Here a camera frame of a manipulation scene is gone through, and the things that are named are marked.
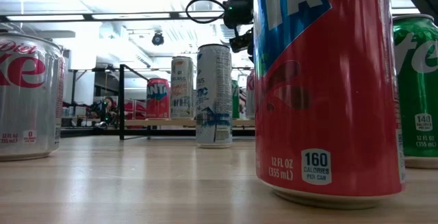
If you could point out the black metal shelf leg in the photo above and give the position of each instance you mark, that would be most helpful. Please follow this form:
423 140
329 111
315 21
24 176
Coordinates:
121 107

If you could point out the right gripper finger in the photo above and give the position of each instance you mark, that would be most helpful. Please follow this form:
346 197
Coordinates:
241 42

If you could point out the silver Diet Coke can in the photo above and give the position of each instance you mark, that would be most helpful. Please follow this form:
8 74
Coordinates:
250 97
27 107

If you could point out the white Celsius can blue palm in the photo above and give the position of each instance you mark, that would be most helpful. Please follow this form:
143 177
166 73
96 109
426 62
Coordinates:
214 97

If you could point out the black metal table frame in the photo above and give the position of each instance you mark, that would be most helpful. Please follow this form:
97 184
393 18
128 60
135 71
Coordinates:
85 132

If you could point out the orange Fanta can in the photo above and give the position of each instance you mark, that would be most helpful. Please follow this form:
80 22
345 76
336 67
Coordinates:
325 114
158 100

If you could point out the background black robot arm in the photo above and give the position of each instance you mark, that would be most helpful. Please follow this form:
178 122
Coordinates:
99 111

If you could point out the thin black background stand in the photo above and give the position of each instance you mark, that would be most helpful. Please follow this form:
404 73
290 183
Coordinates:
239 68

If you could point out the white Celsius can peach print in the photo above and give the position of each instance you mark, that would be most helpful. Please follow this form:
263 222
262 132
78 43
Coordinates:
181 90

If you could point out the black overhead frame bar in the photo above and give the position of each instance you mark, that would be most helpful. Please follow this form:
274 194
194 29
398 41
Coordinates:
87 16

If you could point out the black ceiling spotlight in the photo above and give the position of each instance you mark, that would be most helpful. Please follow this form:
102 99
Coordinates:
157 39

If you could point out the person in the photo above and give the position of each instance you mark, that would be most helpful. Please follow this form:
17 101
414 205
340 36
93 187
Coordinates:
110 105

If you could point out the red storage bin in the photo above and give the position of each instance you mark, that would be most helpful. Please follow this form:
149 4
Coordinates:
135 109

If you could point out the green Sprite can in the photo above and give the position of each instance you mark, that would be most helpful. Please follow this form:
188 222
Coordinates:
235 100
417 97

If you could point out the ceiling air vent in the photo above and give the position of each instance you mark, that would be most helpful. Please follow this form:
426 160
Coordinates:
224 34

